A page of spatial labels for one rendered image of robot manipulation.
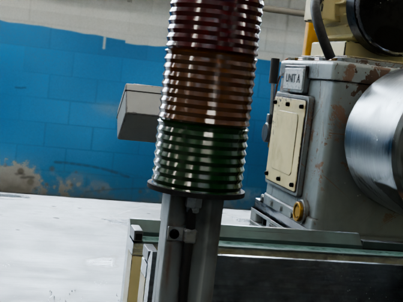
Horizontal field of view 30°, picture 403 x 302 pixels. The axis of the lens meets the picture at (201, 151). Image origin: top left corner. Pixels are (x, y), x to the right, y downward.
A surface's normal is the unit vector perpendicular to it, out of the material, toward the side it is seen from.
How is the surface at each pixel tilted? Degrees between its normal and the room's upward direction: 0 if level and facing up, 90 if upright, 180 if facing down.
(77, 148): 90
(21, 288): 0
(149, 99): 53
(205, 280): 90
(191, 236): 90
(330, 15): 90
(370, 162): 107
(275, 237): 45
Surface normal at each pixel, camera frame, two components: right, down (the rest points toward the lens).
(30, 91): 0.22, 0.12
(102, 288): 0.11, -0.99
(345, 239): 0.25, -0.62
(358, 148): -0.97, 0.07
